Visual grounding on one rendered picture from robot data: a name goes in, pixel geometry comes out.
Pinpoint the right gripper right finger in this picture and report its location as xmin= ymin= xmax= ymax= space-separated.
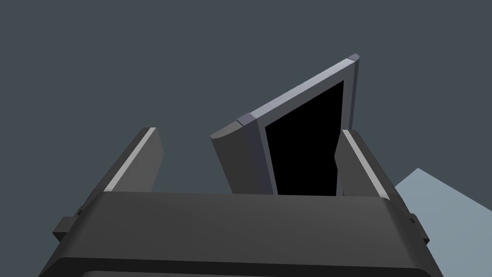
xmin=334 ymin=129 xmax=397 ymax=201

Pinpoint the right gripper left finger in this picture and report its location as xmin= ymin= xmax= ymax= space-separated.
xmin=100 ymin=126 xmax=165 ymax=193

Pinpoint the dark grey door leaf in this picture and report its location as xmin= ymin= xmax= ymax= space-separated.
xmin=209 ymin=120 xmax=258 ymax=195

